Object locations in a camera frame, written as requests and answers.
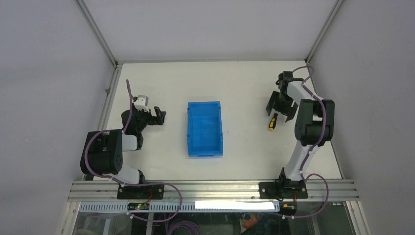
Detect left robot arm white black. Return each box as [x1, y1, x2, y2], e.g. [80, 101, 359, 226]
[80, 106, 166, 199]

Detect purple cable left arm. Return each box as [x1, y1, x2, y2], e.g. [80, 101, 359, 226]
[83, 79, 184, 224]

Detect aluminium frame post left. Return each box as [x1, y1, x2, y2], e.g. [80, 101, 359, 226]
[75, 0, 118, 68]

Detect white slotted cable duct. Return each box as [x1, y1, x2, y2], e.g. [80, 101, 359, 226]
[79, 201, 279, 213]

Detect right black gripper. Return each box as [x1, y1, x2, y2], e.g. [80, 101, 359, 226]
[266, 91, 298, 121]

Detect orange object below table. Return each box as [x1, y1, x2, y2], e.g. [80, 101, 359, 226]
[240, 212, 262, 230]

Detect blue plastic bin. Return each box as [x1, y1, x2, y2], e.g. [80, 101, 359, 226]
[186, 101, 223, 158]

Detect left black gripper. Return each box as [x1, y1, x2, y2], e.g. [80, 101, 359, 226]
[131, 103, 165, 133]

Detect aluminium frame post right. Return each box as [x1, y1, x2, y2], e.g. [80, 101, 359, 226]
[305, 0, 345, 64]

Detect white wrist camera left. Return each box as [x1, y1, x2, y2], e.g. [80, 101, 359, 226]
[133, 95, 150, 113]

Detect yellow black screwdriver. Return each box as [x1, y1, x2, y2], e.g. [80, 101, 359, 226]
[269, 113, 278, 131]

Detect aluminium frame post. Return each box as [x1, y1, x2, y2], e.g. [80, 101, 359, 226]
[75, 0, 118, 68]
[305, 0, 345, 64]

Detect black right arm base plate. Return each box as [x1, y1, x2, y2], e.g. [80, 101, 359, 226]
[258, 181, 308, 201]

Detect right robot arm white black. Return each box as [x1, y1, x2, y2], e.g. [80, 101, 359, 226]
[265, 71, 335, 198]

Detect aluminium rail front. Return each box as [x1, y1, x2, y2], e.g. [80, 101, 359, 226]
[68, 179, 360, 202]

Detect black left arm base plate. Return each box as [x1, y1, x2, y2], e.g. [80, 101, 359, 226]
[116, 185, 164, 200]

